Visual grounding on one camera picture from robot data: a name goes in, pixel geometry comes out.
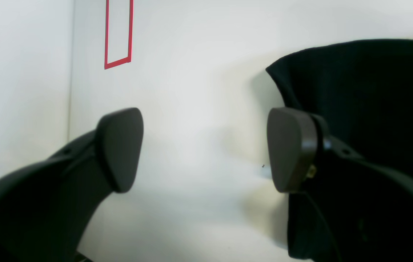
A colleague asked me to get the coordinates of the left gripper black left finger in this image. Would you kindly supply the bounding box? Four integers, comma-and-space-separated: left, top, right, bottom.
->
0, 108, 144, 262

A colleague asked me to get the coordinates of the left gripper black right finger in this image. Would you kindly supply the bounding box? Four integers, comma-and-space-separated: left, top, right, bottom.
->
266, 107, 413, 262

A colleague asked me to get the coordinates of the black T-shirt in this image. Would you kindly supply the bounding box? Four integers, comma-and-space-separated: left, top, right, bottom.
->
266, 39, 413, 262

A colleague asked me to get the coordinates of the red triangle sticker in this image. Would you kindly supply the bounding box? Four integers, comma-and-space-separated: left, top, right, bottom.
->
104, 0, 134, 70

